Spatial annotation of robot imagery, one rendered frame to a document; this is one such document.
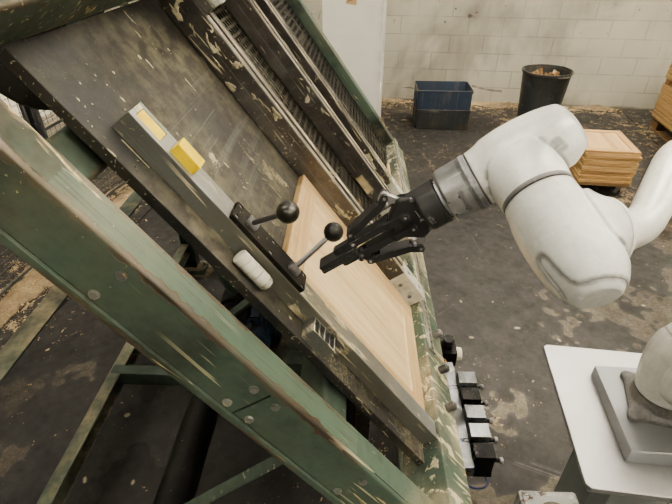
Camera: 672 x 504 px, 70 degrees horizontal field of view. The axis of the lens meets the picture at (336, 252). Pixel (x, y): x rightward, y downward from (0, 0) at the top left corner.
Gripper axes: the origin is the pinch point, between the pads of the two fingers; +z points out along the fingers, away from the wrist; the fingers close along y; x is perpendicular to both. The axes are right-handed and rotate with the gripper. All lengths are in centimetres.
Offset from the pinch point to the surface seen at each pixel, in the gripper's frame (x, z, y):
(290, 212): -2.1, 0.4, -12.4
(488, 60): 558, -83, 169
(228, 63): 51, 11, -33
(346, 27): 434, 25, 24
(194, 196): 2.0, 13.5, -22.2
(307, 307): 2.0, 12.5, 7.3
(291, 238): 18.9, 13.7, 0.7
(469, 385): 31, 8, 78
